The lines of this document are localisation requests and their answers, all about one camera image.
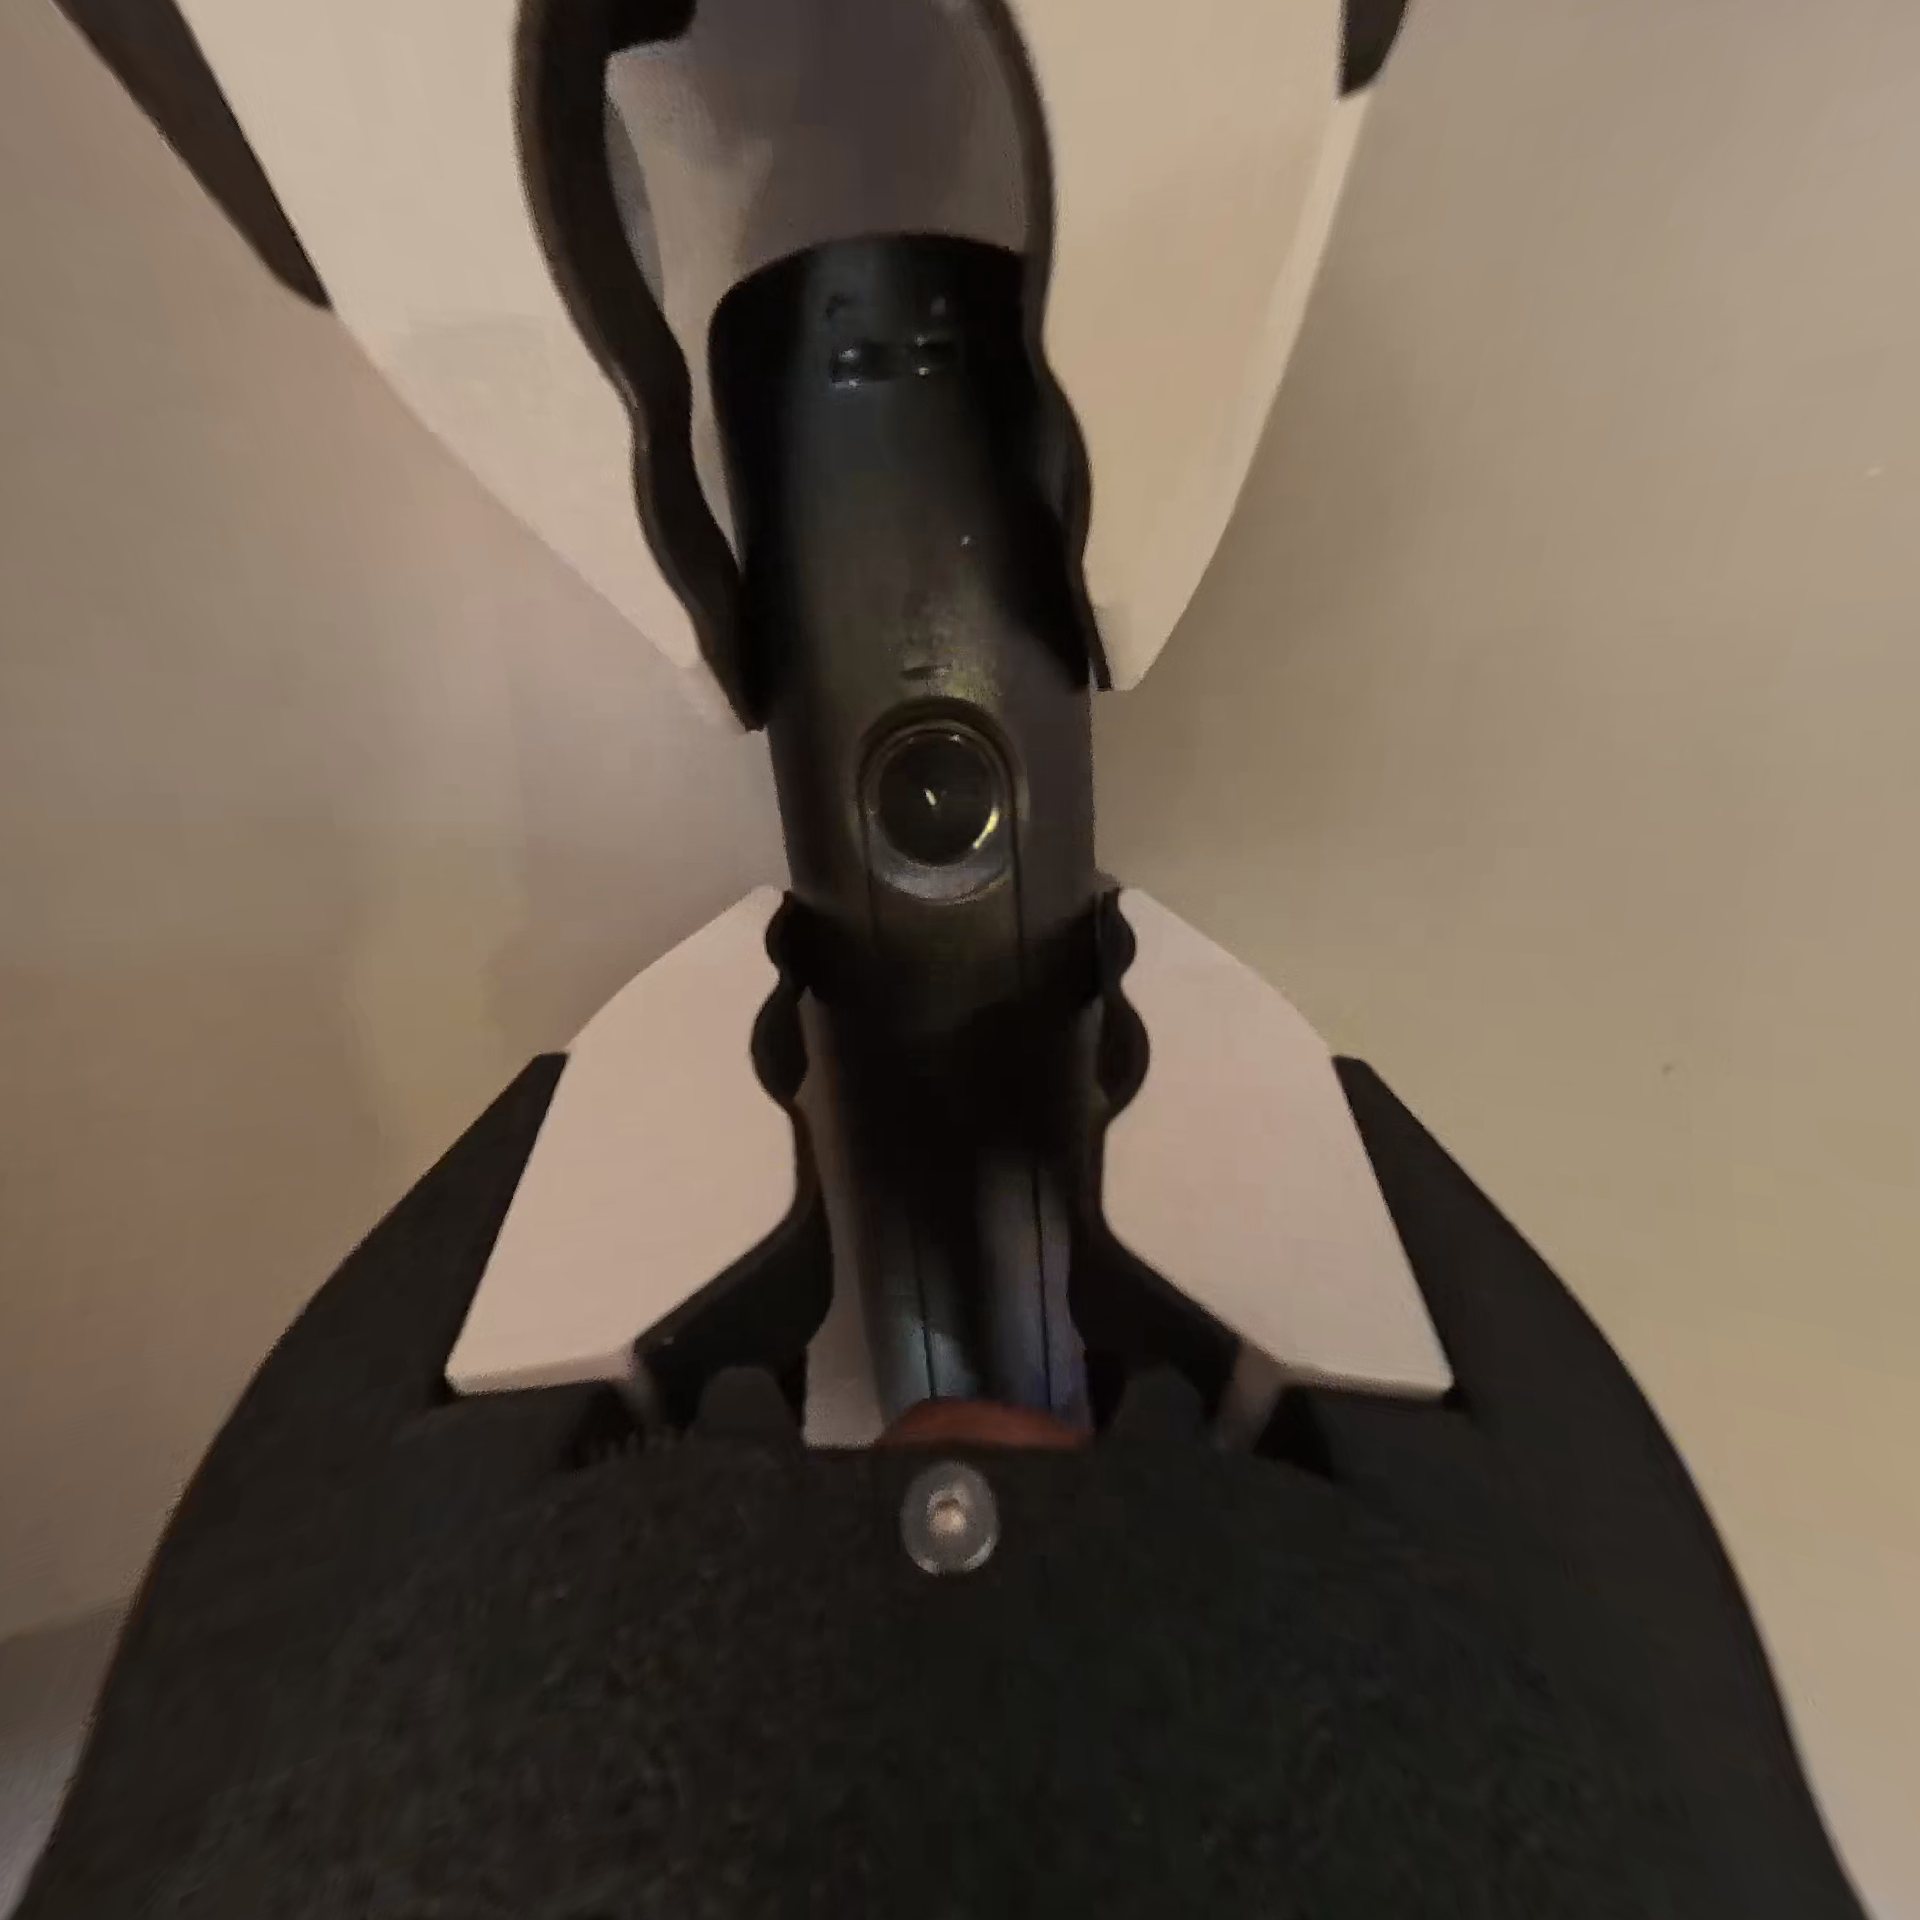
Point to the grey desk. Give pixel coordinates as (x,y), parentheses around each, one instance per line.
(1577,599)

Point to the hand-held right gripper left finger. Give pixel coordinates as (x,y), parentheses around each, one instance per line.
(646,1170)

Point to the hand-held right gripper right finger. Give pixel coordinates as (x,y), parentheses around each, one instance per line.
(1261,1170)

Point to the black remote control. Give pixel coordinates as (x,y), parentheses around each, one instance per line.
(901,599)

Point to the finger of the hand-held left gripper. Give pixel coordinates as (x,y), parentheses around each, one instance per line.
(1201,301)
(452,301)

